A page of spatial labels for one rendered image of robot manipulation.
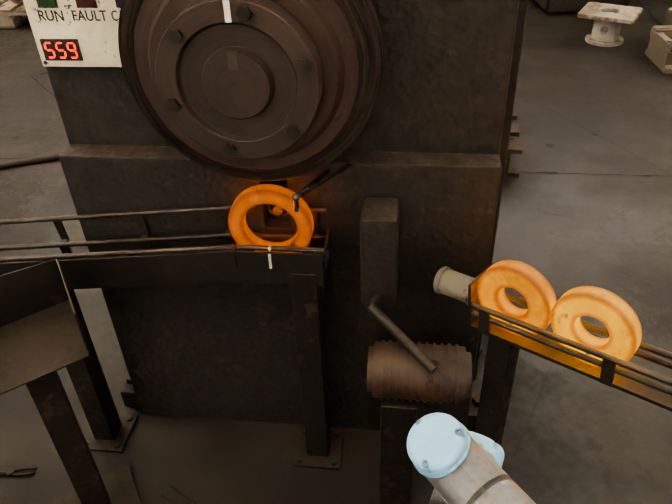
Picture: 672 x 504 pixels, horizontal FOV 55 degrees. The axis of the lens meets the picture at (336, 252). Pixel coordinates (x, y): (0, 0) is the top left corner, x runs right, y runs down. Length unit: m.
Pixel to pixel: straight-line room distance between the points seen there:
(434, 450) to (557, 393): 1.34
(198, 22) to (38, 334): 0.75
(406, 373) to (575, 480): 0.70
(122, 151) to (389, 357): 0.74
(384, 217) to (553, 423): 0.95
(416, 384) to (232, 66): 0.74
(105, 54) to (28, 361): 0.64
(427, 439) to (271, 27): 0.66
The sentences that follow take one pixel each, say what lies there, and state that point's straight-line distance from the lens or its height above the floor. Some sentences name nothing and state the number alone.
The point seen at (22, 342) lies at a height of 0.60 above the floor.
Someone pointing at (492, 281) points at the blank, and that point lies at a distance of 1.29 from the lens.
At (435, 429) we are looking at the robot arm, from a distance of 0.81.
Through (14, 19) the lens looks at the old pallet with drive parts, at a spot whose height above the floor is 0.07.
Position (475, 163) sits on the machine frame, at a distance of 1.38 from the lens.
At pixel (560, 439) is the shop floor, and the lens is 2.01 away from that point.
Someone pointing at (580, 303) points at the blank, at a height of 0.77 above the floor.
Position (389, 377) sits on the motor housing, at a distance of 1.40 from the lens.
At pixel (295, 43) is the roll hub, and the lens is 1.09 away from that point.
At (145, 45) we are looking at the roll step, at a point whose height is 1.16.
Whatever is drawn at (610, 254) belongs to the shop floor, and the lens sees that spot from 2.72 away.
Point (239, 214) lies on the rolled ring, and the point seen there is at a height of 0.78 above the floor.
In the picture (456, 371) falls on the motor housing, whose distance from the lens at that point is 1.40.
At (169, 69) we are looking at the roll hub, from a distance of 1.16.
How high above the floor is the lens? 1.54
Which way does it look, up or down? 37 degrees down
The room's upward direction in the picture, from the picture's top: 2 degrees counter-clockwise
